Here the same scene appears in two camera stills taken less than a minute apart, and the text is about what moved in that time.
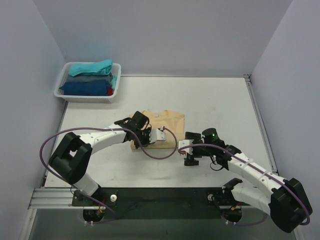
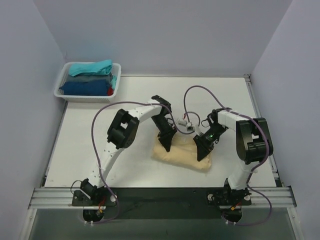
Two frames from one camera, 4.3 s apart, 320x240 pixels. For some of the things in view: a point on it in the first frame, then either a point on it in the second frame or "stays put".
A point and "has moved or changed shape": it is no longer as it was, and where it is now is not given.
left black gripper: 144,136 to 166,133
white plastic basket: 63,73 stays put
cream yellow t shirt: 174,121 has moved or changed shape
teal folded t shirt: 101,67 stays put
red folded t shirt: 110,91 stays put
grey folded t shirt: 108,77 stays put
